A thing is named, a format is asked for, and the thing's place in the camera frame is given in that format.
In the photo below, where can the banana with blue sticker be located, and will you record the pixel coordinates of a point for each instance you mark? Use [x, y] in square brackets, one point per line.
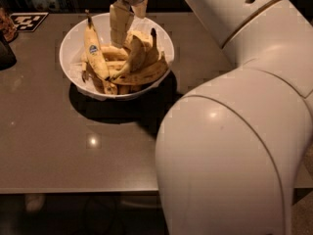
[91, 37]

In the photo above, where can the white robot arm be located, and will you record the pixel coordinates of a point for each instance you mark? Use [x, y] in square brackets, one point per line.
[228, 151]

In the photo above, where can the black white marker tag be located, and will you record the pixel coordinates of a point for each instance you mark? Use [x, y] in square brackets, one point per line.
[28, 22]

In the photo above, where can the dark round object at left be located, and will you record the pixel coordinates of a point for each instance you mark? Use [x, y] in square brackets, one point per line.
[7, 56]

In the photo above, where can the white bowl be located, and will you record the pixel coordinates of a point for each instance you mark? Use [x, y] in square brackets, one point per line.
[72, 48]

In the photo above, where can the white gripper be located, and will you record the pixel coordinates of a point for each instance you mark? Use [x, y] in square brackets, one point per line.
[122, 18]

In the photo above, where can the patterned jar at left edge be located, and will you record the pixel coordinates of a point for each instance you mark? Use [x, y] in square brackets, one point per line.
[7, 26]

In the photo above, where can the curved yellow banana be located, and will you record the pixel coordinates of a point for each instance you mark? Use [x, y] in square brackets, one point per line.
[135, 59]

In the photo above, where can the long banana at bowl front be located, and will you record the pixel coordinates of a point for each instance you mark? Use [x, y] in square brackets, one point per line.
[146, 75]

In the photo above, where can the small banana at bowl bottom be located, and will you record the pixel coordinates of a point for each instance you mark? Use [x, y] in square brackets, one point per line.
[110, 88]

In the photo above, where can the banana lying behind sticker banana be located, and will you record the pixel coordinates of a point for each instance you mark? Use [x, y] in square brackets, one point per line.
[114, 52]

